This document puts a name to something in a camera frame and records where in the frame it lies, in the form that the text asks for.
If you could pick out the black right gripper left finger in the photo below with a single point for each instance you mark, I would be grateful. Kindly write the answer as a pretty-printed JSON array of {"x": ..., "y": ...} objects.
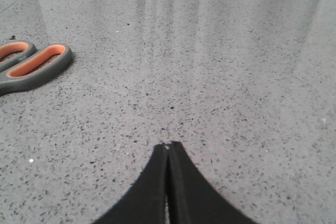
[{"x": 144, "y": 202}]

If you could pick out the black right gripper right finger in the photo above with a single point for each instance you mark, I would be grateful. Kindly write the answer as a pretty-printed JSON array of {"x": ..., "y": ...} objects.
[{"x": 191, "y": 198}]

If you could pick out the grey orange scissors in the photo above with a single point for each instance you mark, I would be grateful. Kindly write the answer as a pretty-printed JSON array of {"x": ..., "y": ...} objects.
[{"x": 31, "y": 68}]

